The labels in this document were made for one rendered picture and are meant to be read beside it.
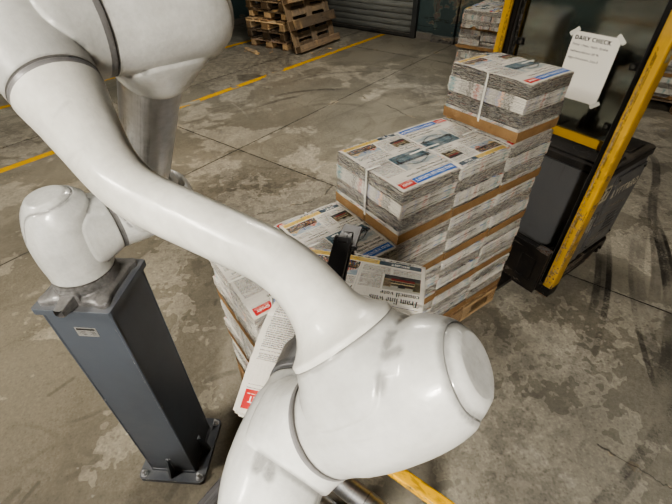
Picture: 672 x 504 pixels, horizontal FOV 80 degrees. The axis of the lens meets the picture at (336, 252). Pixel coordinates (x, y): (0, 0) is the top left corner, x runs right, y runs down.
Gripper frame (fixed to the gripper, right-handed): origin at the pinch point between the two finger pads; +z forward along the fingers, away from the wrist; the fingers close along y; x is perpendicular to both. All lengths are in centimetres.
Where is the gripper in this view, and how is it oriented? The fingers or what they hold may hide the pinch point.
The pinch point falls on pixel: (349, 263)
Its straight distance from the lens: 68.5
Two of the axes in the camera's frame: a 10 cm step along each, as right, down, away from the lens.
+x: 9.7, 1.8, -1.6
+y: -0.5, 8.0, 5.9
